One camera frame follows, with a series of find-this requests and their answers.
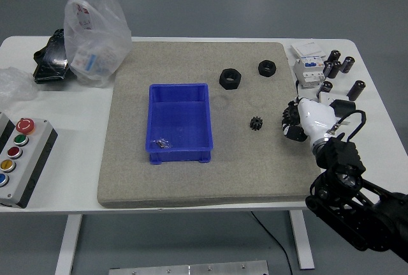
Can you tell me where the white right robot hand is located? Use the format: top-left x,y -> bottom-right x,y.
281,96 -> 338,149

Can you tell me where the small black gear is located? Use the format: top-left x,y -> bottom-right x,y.
248,115 -> 263,132

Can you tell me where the blue plastic bin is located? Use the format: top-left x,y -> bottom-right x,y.
145,82 -> 214,165

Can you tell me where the white card box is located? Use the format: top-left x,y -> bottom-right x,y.
290,41 -> 326,61

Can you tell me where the small black hex nut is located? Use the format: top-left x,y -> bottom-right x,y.
258,59 -> 278,78

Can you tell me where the large black hex nut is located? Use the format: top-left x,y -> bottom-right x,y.
219,68 -> 242,91

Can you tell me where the grey push-button control box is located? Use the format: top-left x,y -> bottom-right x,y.
0,117 -> 59,209

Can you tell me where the black power adapter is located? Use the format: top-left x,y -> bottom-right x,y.
329,100 -> 356,118

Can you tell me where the white circuit breaker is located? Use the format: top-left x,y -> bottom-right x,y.
293,56 -> 328,90

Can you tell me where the white table leg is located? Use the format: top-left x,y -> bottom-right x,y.
55,214 -> 84,275
289,210 -> 316,270

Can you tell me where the small bag of screws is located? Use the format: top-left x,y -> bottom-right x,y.
152,138 -> 173,151

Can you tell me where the grey-brown mat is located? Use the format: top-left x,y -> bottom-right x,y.
96,41 -> 323,209

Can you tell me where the silver metal plate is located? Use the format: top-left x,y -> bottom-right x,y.
108,260 -> 269,275

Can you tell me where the clear plastic bag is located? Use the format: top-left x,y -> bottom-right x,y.
63,0 -> 133,89

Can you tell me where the white and blue carton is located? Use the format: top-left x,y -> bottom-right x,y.
71,48 -> 98,75

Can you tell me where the black wrapped machine part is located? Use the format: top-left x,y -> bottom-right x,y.
33,28 -> 77,85

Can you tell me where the crumpled clear plastic wrap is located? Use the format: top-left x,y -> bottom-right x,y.
0,66 -> 38,105

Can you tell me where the black floor cable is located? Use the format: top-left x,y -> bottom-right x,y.
249,211 -> 293,275

